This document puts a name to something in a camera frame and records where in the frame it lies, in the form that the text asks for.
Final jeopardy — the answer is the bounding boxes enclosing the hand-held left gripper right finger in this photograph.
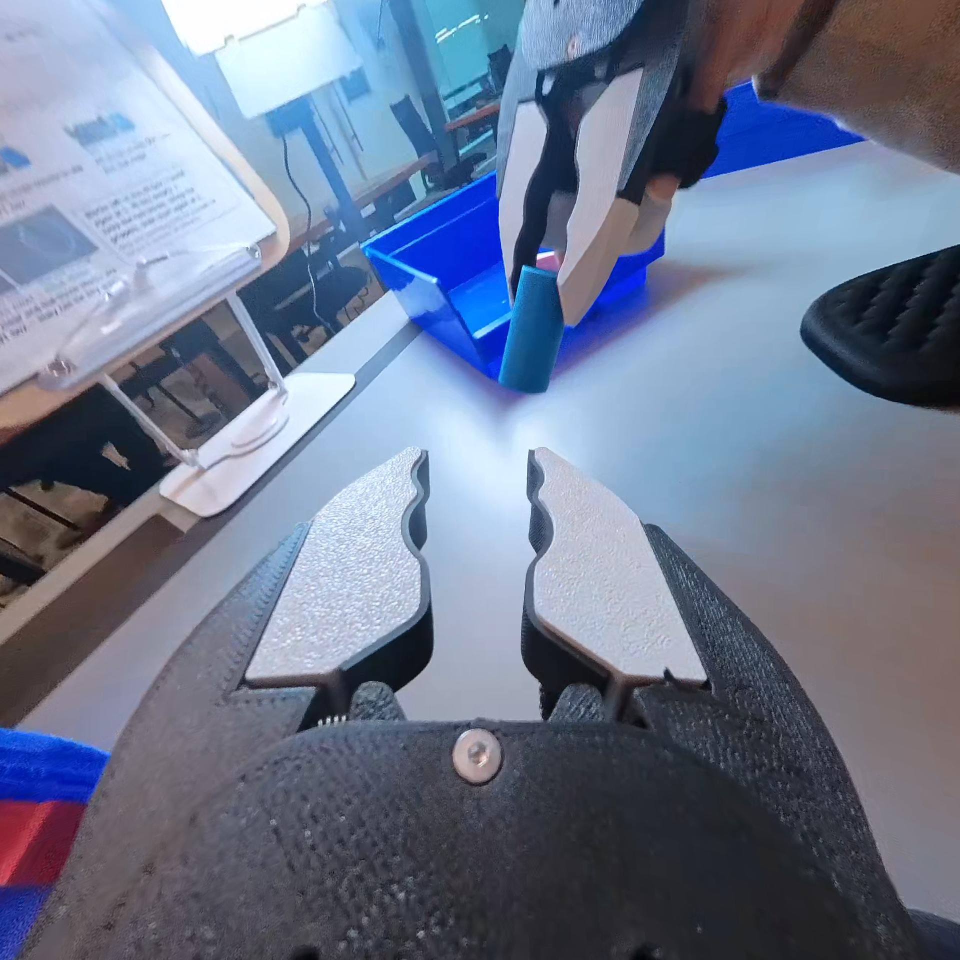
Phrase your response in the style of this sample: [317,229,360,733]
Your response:
[521,447,711,721]

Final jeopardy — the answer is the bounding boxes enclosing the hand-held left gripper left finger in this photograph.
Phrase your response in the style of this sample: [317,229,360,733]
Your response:
[244,447,435,723]

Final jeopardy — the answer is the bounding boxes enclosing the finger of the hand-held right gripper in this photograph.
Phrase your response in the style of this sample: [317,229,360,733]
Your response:
[497,71,580,305]
[557,67,648,328]

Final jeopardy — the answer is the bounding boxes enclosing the blue wooden cylinder block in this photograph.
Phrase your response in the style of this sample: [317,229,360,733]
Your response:
[498,264,565,395]

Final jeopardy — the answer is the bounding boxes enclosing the red rectangular wooden block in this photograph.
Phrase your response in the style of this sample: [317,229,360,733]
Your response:
[0,798,86,891]

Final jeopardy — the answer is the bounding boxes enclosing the black office chair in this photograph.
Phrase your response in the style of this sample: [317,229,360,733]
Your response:
[390,93,489,192]

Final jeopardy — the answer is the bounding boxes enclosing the pale grey monitor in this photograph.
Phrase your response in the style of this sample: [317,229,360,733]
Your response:
[213,30,366,120]

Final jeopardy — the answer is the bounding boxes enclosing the black padded armrest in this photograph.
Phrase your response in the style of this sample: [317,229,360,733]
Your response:
[800,246,960,410]

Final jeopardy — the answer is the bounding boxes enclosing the printed instruction sheet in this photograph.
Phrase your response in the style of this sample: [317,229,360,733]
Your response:
[0,0,277,395]

